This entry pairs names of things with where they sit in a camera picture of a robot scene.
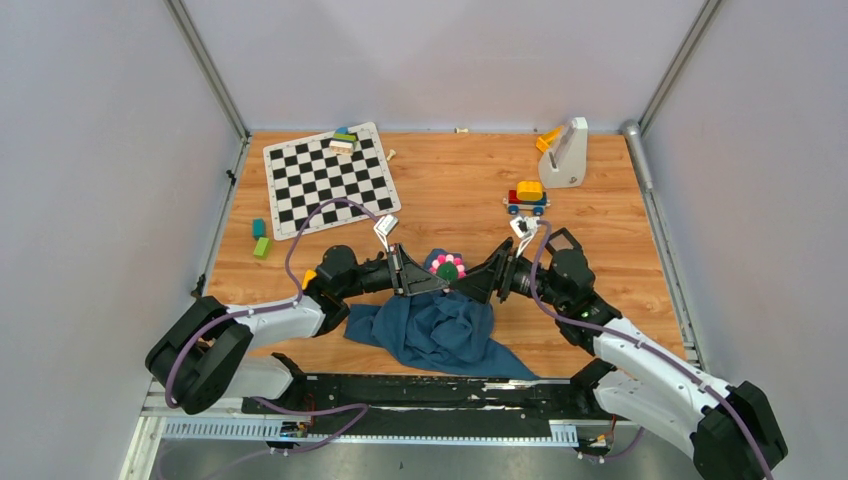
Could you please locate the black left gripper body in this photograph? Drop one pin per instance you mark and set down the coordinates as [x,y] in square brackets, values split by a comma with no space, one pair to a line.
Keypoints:
[396,265]

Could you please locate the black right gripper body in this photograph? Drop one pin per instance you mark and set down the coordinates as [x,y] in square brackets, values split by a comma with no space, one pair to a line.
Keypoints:
[506,275]

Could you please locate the pink white flower brooch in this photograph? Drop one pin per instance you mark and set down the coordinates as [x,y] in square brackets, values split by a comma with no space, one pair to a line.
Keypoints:
[447,266]

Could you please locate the blue cloth garment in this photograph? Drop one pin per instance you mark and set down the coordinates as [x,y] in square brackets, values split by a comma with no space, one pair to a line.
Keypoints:
[442,332]

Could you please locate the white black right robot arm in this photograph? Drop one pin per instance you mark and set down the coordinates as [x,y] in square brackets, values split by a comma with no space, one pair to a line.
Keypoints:
[728,431]

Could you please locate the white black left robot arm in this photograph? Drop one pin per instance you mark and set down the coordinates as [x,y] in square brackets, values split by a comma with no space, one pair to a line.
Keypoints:
[202,358]

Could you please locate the toy car with yellow block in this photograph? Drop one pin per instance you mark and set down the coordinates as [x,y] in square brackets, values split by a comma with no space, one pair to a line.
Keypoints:
[527,195]

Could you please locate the grey wedge stand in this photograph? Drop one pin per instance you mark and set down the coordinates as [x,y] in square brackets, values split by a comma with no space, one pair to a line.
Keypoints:
[564,165]

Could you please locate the stacked toy blocks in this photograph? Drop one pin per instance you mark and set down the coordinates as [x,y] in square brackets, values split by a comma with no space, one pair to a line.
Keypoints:
[343,142]

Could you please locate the black white chessboard mat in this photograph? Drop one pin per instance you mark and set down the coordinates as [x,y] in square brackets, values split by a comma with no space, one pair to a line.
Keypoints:
[311,185]

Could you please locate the orange toy piece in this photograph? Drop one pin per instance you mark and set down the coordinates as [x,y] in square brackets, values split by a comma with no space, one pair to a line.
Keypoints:
[545,141]

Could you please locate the green toy block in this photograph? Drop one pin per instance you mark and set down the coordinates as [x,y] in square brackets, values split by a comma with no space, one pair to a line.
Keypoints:
[262,248]

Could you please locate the teal toy block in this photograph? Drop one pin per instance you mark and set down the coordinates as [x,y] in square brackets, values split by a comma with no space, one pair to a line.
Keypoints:
[258,228]

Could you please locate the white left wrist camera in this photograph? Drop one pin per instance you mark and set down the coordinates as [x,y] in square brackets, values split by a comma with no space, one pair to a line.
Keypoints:
[383,228]

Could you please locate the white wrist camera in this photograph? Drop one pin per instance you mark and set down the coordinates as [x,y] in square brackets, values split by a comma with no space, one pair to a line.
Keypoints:
[383,228]
[525,228]

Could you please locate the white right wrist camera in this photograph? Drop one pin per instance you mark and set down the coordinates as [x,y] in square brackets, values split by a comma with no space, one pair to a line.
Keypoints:
[525,228]

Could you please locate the black square frame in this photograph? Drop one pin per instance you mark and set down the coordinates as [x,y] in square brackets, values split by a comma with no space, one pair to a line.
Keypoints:
[562,239]

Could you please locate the yellow plastic toy frame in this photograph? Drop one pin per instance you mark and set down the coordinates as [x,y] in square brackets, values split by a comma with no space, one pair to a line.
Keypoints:
[308,276]

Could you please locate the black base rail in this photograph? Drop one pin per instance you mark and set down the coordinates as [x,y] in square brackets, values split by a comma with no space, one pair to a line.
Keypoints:
[448,406]

